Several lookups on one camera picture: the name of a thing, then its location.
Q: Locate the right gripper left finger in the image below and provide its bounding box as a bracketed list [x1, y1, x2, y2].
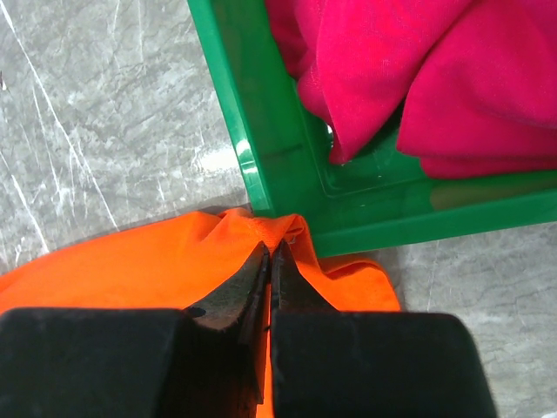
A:
[185, 242, 270, 347]

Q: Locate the green plastic bin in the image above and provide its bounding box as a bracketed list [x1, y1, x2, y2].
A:
[189, 1, 556, 257]

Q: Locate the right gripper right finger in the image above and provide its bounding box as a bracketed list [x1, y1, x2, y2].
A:
[271, 239, 337, 312]

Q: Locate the orange t shirt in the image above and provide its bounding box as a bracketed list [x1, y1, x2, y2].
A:
[1, 208, 400, 417]

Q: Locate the crumpled pink t shirt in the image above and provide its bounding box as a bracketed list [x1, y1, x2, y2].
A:
[265, 1, 556, 179]

